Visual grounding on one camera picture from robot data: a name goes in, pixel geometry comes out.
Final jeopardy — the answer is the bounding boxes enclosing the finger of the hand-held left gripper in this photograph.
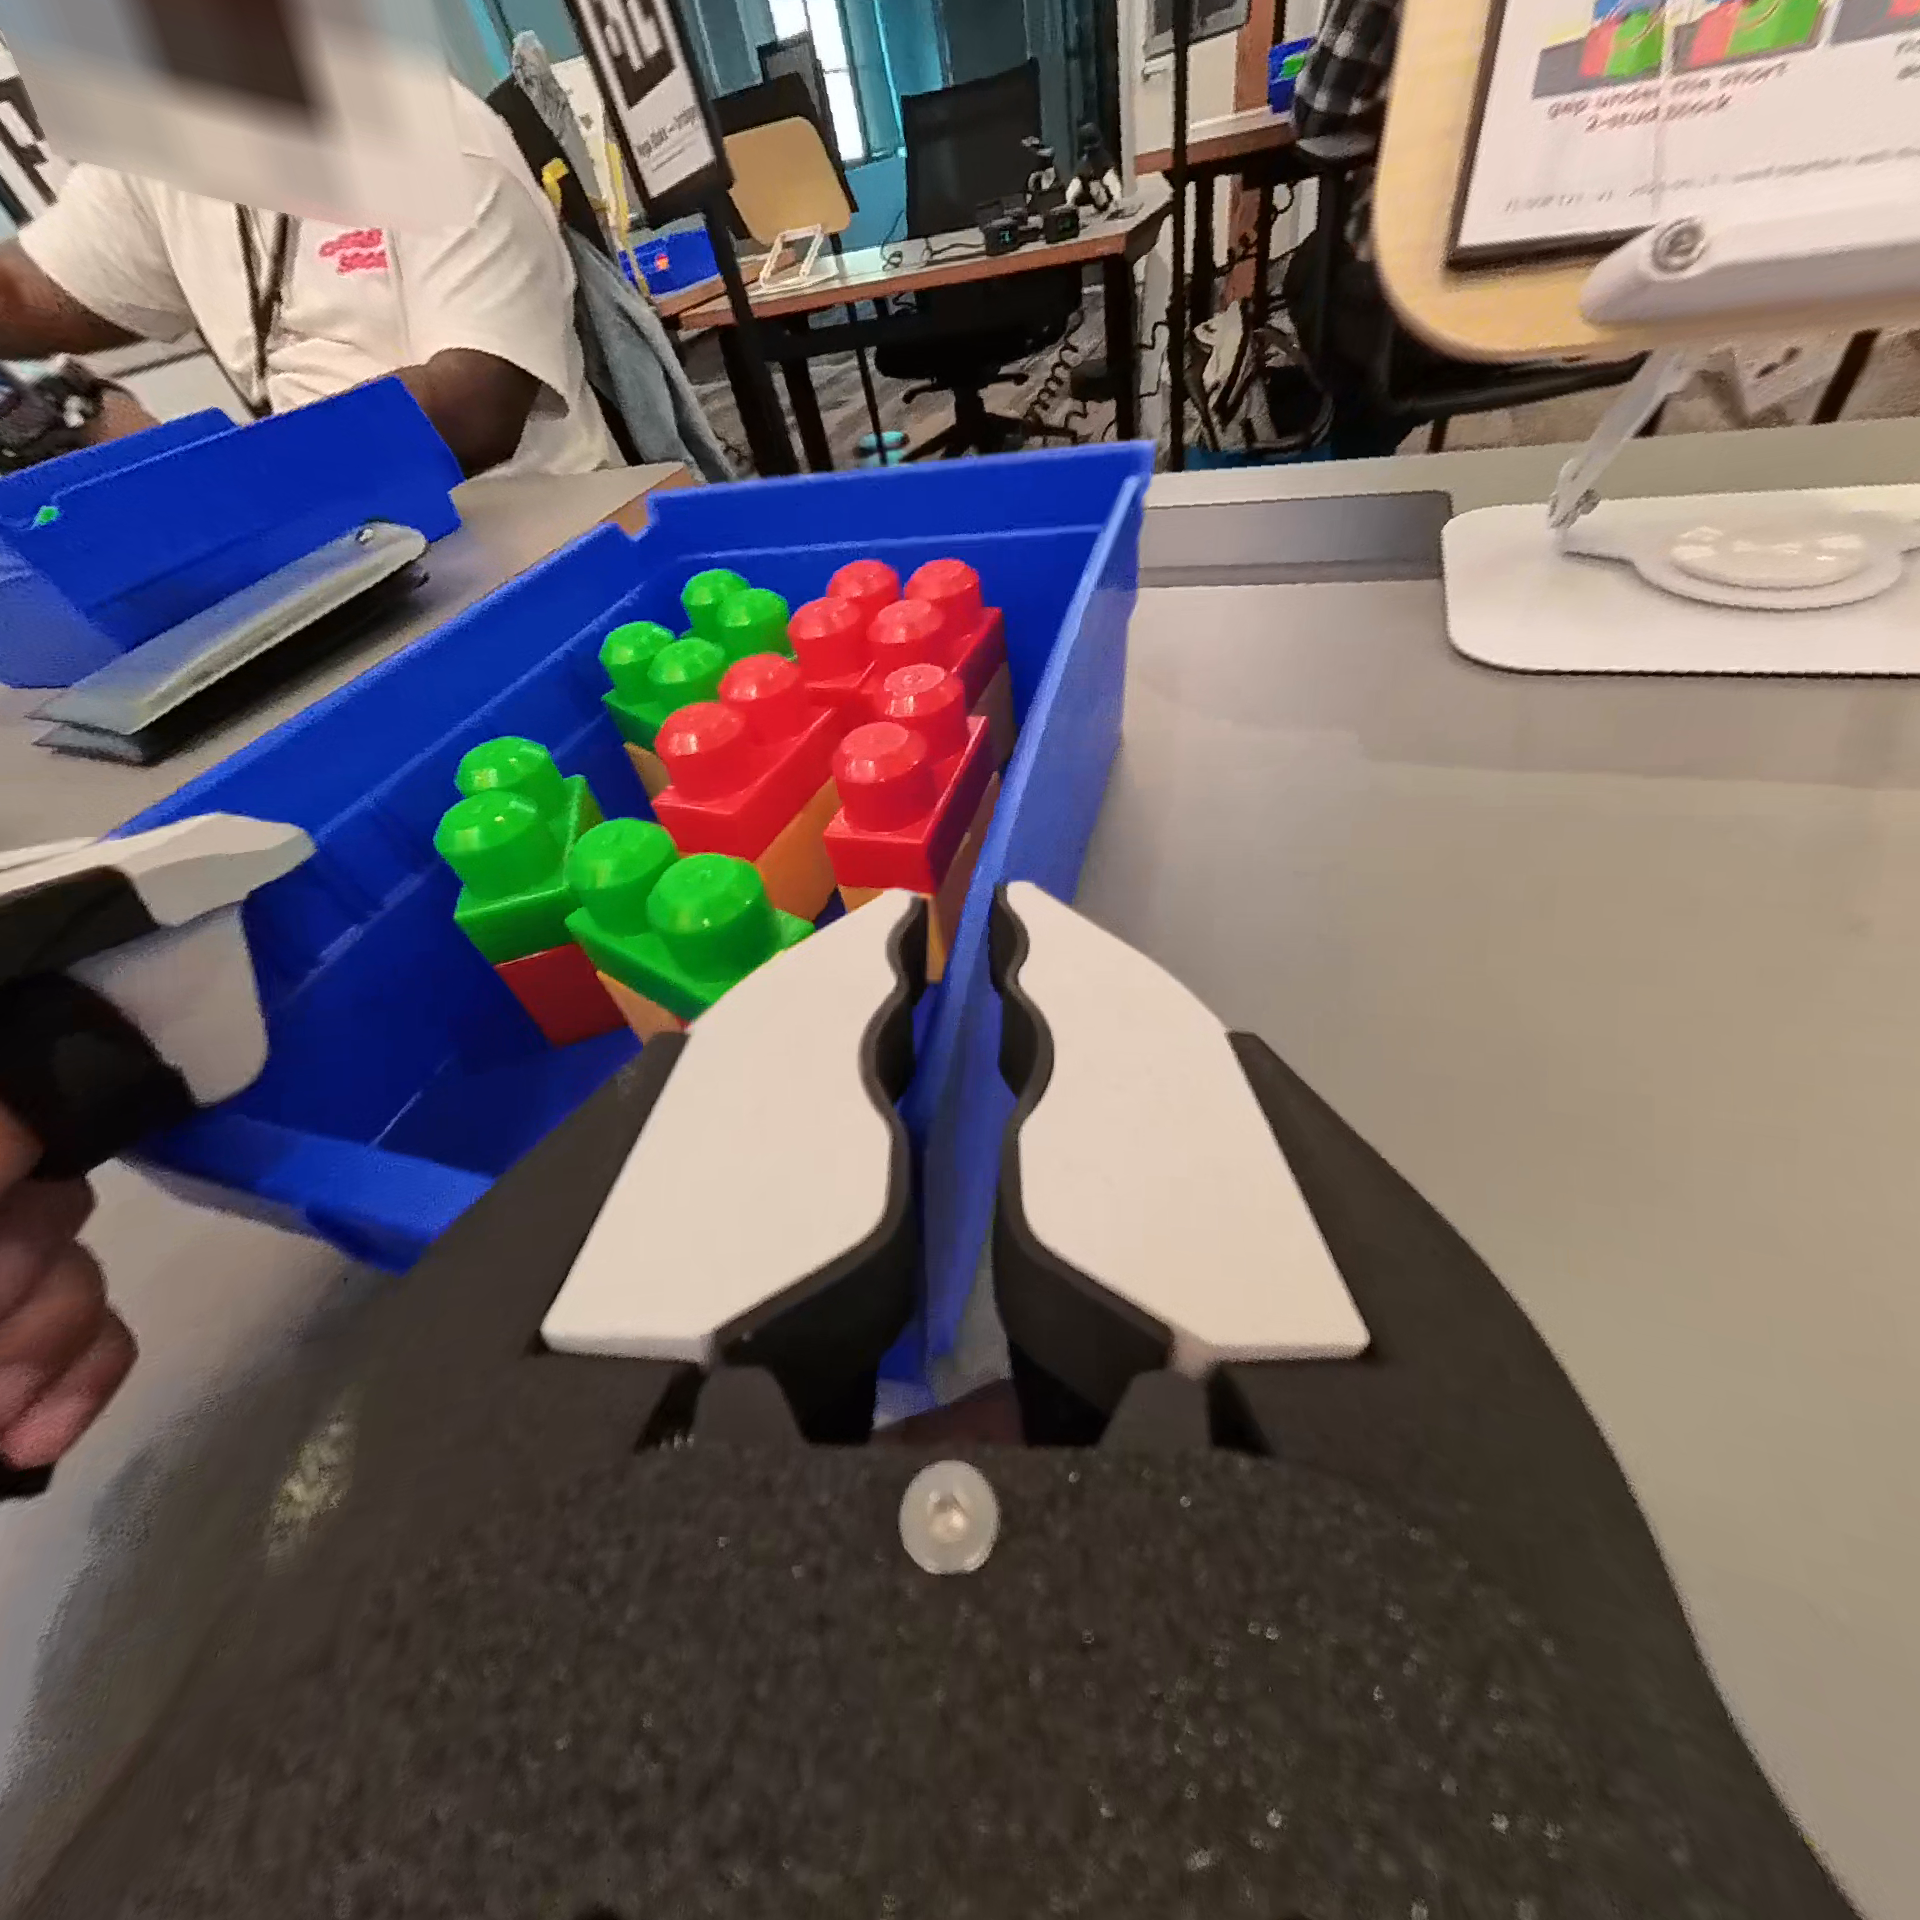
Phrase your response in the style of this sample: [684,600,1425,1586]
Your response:
[0,814,321,1113]

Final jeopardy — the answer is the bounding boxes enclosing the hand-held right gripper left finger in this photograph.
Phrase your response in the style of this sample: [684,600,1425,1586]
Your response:
[537,883,929,1373]

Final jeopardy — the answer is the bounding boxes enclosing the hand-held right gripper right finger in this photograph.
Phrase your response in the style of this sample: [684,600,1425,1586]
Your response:
[991,879,1374,1378]

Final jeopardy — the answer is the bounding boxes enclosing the blue plastic bin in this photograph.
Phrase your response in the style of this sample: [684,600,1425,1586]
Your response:
[112,439,1158,1389]

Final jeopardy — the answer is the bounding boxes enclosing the green two-stud toy block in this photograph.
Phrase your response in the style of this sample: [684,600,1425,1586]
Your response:
[679,566,793,662]
[432,735,606,965]
[564,816,816,1024]
[596,619,732,752]

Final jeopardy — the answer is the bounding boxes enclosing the grey desk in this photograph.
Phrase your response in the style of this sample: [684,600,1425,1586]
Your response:
[0,421,1920,1920]

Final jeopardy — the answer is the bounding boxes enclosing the dark grey desk mat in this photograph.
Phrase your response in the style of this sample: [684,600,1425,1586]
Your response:
[1140,486,1455,576]

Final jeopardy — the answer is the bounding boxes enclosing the person's left hand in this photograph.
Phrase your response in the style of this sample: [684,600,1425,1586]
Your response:
[0,1110,139,1479]

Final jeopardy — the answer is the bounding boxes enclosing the cluster of blue bins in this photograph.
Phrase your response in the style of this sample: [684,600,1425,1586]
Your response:
[0,375,465,688]

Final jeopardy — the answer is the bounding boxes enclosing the blue denim jacket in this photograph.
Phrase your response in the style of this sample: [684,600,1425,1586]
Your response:
[511,30,736,481]

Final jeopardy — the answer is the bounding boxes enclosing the black white marker sign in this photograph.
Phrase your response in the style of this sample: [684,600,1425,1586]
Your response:
[568,0,735,225]

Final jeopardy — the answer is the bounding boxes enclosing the black office chair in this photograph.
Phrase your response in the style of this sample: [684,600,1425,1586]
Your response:
[878,58,1087,451]

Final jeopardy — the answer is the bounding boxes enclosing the printed instruction sheets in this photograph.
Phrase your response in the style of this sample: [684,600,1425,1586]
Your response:
[1447,0,1920,323]

